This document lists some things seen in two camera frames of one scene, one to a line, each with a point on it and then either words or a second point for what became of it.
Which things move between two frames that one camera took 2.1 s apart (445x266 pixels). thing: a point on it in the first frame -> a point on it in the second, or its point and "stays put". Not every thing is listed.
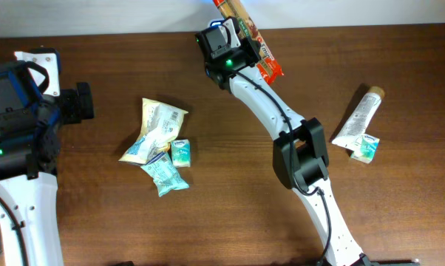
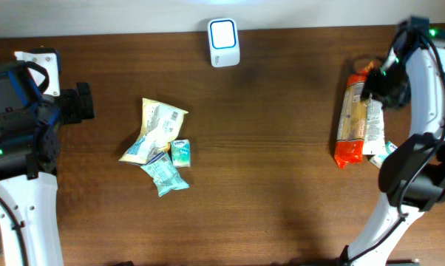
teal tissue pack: [163, 172] stays put
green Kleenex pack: [366, 149] -> [378, 159]
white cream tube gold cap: [350, 134] -> [374, 142]
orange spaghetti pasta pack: [269, 68] -> [350, 138]
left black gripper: [73, 97] stays put
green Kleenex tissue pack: [181, 153] stays put
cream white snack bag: [160, 124] stays put
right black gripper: [249, 52] -> [367, 89]
